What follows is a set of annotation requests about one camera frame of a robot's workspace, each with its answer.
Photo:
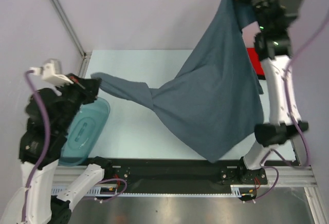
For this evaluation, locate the aluminium front rail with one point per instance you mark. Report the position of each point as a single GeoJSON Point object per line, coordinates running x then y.
{"type": "Point", "coordinates": [288, 177]}

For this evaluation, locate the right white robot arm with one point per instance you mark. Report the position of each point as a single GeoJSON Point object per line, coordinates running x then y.
{"type": "Point", "coordinates": [273, 47]}

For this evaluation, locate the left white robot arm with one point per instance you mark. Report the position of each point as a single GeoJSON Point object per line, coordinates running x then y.
{"type": "Point", "coordinates": [51, 112]}

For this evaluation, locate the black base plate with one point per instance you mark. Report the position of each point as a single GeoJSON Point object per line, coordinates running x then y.
{"type": "Point", "coordinates": [183, 175]}

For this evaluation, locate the white slotted cable duct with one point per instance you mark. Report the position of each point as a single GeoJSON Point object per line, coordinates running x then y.
{"type": "Point", "coordinates": [107, 191]}

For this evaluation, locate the left aluminium frame post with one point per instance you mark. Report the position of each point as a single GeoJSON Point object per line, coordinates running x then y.
{"type": "Point", "coordinates": [68, 26]}

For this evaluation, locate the grey t shirt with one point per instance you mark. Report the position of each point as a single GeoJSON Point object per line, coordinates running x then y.
{"type": "Point", "coordinates": [213, 103]}

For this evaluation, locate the teal transparent plastic bin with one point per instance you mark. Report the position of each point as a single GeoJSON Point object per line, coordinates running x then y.
{"type": "Point", "coordinates": [84, 132]}

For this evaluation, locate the red folded t shirt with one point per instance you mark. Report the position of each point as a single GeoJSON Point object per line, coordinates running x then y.
{"type": "Point", "coordinates": [255, 61]}

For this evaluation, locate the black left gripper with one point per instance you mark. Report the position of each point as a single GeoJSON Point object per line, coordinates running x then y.
{"type": "Point", "coordinates": [88, 87]}

